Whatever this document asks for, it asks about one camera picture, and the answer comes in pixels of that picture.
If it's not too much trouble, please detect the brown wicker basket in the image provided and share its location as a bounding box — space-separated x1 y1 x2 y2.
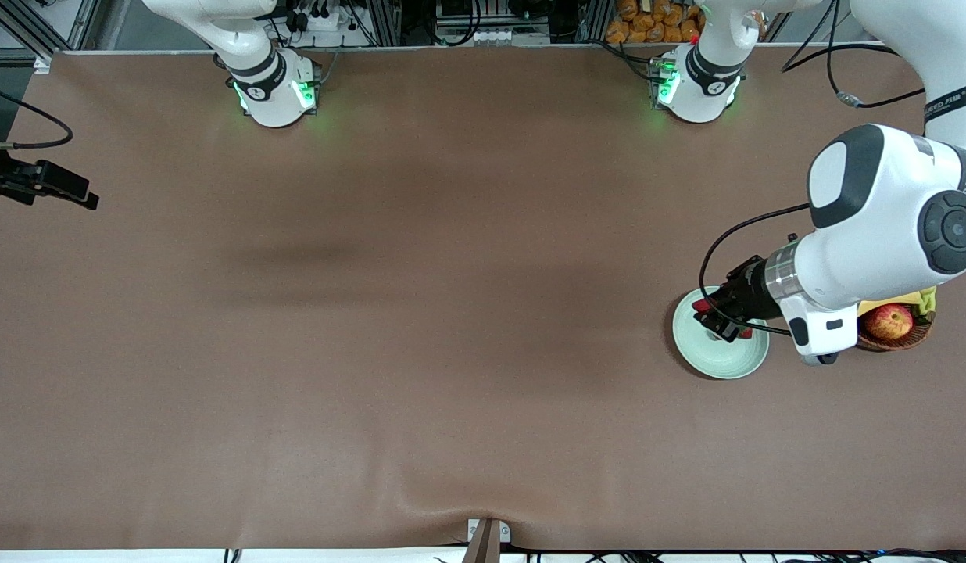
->
855 309 936 353

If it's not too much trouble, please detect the bag of orange buns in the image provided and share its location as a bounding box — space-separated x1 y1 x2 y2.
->
606 0 707 45

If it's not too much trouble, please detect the red yellow apple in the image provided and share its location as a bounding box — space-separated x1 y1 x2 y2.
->
864 304 914 341

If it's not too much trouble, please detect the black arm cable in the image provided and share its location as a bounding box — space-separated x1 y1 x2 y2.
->
698 0 929 337
0 81 74 150

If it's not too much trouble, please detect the grey metal clamp bracket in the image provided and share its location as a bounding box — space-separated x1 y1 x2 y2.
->
467 518 512 544

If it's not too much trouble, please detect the pale green plate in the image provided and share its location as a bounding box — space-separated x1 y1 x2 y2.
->
671 285 771 381

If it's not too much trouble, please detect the aluminium frame profile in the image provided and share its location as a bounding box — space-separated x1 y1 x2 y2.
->
0 0 101 75

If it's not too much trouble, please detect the white power strip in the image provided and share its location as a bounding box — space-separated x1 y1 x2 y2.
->
284 6 364 34

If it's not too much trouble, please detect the white terminal block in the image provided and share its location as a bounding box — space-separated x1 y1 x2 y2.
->
471 28 550 46

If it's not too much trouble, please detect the brown table mat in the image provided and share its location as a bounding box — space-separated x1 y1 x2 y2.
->
0 43 966 552

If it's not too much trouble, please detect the grey camera pole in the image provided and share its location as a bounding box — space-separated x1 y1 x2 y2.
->
461 520 502 563

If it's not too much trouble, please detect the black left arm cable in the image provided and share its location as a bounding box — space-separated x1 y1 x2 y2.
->
698 0 929 337

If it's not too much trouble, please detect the yellow banana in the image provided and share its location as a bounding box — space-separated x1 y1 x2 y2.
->
858 286 939 320

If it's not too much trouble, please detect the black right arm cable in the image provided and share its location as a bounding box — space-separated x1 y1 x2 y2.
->
0 81 74 150

